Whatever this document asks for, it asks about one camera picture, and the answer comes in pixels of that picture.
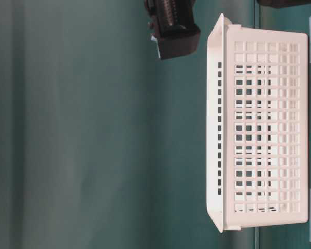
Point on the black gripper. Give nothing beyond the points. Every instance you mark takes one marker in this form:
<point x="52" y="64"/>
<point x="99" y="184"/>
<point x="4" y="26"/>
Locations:
<point x="173" y="27"/>

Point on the white plastic basket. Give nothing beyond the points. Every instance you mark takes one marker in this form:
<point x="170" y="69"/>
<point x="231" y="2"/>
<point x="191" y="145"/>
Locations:
<point x="256" y="127"/>

